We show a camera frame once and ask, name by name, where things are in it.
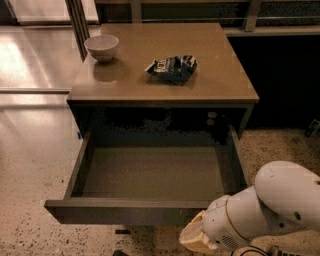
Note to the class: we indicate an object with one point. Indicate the white ceramic bowl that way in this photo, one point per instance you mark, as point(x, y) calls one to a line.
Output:
point(102, 48)

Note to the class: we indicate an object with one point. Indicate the crumpled blue chip bag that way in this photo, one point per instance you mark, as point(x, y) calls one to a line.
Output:
point(176, 70)

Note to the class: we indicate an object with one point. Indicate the metal railing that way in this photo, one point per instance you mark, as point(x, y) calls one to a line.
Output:
point(246, 14)

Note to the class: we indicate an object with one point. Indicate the brown wooden cabinet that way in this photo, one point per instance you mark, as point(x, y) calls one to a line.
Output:
point(218, 82)

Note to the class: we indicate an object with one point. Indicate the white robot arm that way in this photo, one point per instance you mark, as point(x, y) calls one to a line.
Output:
point(284, 198)

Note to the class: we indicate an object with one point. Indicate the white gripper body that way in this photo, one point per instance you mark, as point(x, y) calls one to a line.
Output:
point(218, 225)

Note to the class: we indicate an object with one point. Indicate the brown top drawer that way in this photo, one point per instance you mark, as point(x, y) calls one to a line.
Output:
point(118, 180)

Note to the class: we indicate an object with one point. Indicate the grey power strip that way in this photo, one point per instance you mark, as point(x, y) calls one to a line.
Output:
point(287, 251)

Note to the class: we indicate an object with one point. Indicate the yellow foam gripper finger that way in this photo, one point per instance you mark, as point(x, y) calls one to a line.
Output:
point(194, 238)

